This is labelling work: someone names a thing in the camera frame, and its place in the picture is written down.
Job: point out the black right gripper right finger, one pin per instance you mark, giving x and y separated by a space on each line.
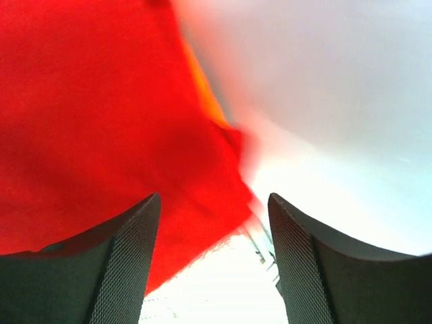
327 276

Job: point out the folded orange t shirt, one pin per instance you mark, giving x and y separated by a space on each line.
208 102

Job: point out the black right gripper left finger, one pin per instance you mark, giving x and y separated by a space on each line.
97 276

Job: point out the red t shirt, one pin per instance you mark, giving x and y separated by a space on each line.
98 111

